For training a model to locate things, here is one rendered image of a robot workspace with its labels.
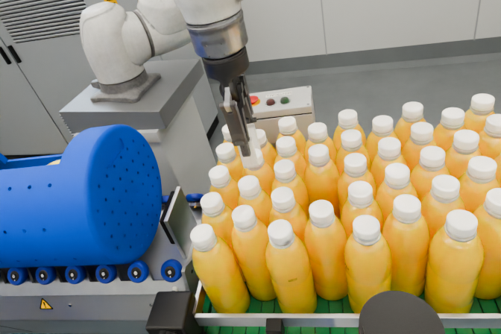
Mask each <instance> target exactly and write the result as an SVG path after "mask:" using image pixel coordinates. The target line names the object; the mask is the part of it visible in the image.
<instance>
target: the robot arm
mask: <svg viewBox="0 0 501 334"><path fill-rule="evenodd" d="M241 1H242V0H138V3H137V10H133V11H127V12H125V9H124V8H123V7H122V6H120V5H118V4H116V3H111V2H108V1H104V2H100V3H97V4H94V5H92V6H89V7H88V8H86V9H85V10H83V11H82V13H81V18H80V23H79V29H80V37H81V43H82V46H83V50H84V52H85V55H86V58H87V60H88V62H89V64H90V66H91V68H92V70H93V72H94V74H95V76H96V77H97V79H95V80H93V81H91V85H92V87H93V88H96V89H99V91H97V92H96V93H95V94H93V95H92V96H91V97H90V100H91V102H93V103H95V102H99V101H116V102H130V103H136V102H138V101H140V99H141V97H142V96H143V95H144V94H145V93H146V92H147V91H148V90H149V88H150V87H151V86H152V85H153V84H154V83H155V82H156V81H158V80H159V79H160V78H161V74H160V73H158V72H156V73H147V72H146V71H145V67H144V65H143V64H144V63H146V62H147V61H148V60H149V59H150V58H152V57H156V56H159V55H162V54H166V53H169V52H171V51H174V50H176V49H179V48H181V47H183V46H185V45H187V44H189V43H190V42H192V44H193V47H194V50H195V53H196V54H197V55H198V56H199V57H202V61H203V64H204V68H205V70H206V74H207V76H208V77H209V78H211V79H213V80H217V81H219V82H220V86H219V90H220V94H221V96H222V97H223V101H222V102H219V107H220V109H221V111H222V113H223V114H224V118H225V121H226V123H227V127H228V130H229V132H230V137H231V139H232V143H233V145H234V146H238V149H239V154H240V157H241V160H242V165H243V167H244V168H256V167H259V163H258V160H257V157H256V152H255V148H258V149H259V150H261V148H260V145H259V140H258V137H257V134H256V128H255V125H254V122H257V120H256V117H253V116H252V115H253V108H252V104H251V98H250V95H249V91H248V85H247V81H246V77H245V71H246V70H247V69H248V67H249V65H250V63H249V59H248V53H247V49H246V46H245V45H246V44H247V42H248V34H247V30H246V27H245V21H244V17H243V15H244V14H243V10H242V6H241ZM251 123H253V124H251Z"/></svg>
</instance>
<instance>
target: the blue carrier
mask: <svg viewBox="0 0 501 334"><path fill-rule="evenodd" d="M59 159H60V163H59V164H54V165H48V164H49V163H51V162H53V161H55V160H59ZM161 209H162V184H161V178H160V170H159V167H158V165H157V160H156V157H155V156H154V152H153V151H152V149H151V146H150V145H149V144H148V142H147V140H146V139H145V137H144V136H143V135H142V134H141V133H140V132H139V131H137V130H136V129H134V128H132V127H130V126H127V125H108V126H102V127H91V128H88V129H86V130H83V131H82V132H80V133H79V134H78V135H77V136H75V137H74V138H73V140H72V141H71V142H70V143H69V144H68V146H67V147H66V150H65V151H64V152H63V154H55V155H48V156H41V157H28V158H21V159H14V160H8V159H7V158H6V157H5V156H4V155H2V154H1V153H0V268H28V267H51V266H74V265H119V264H128V263H131V262H134V261H136V260H137V259H138V258H140V257H141V256H142V255H143V254H144V253H145V252H146V250H147V249H148V248H149V247H150V245H151V243H152V242H153V240H154V237H155V235H156V232H157V228H158V225H159V222H160V215H161Z"/></svg>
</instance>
